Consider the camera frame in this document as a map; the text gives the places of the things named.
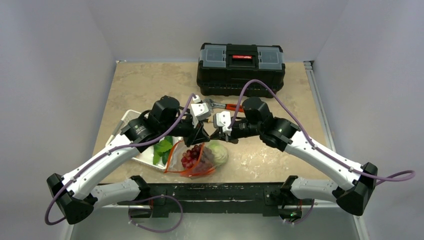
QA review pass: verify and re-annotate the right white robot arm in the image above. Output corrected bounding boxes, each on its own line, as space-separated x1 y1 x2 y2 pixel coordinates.
210 97 378 216

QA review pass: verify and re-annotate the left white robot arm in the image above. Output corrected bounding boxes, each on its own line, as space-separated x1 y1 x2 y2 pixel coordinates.
44 94 211 226

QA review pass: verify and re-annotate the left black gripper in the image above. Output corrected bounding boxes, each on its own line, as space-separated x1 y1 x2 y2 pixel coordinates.
160 114 210 147

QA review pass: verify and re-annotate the green leafy vegetable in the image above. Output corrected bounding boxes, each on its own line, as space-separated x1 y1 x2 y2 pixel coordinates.
152 138 169 165

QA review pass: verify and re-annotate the green cabbage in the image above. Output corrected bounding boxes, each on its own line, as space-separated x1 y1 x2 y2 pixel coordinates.
206 140 229 166

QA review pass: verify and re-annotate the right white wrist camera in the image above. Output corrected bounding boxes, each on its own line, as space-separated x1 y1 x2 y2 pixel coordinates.
213 111 232 135

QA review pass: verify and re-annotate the orange carrot green top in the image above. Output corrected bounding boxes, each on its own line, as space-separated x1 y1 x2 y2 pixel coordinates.
179 167 216 178

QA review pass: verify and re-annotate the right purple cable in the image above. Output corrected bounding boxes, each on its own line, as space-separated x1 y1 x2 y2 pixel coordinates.
228 79 416 187

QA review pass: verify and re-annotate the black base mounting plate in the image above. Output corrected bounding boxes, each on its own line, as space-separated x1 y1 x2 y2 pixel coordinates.
119 182 312 218

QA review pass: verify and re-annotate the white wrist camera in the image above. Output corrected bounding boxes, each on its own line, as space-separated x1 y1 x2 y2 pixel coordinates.
213 111 232 135
190 94 212 127

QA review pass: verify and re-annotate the black plastic toolbox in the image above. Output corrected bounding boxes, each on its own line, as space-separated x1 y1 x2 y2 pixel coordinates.
196 42 286 98

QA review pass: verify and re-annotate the aluminium frame rail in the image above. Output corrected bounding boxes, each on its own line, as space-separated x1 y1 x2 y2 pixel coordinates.
68 184 361 210

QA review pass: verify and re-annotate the white plastic basket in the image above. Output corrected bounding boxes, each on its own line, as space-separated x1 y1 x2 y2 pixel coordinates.
105 109 167 172

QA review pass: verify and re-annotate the green cucumber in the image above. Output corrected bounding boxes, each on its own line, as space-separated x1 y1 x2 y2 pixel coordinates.
161 136 174 166

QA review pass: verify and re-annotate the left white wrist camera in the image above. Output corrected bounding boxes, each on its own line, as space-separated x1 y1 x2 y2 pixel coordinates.
190 94 212 127

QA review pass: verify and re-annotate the adjustable wrench red handle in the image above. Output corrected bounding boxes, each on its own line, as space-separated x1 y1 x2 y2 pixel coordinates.
204 98 237 111

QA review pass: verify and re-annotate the clear zip top bag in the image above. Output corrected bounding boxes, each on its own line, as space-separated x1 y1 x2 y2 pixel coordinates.
161 139 229 178

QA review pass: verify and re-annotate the light red grape bunch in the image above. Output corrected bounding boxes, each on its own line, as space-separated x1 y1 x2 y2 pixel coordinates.
181 145 214 171

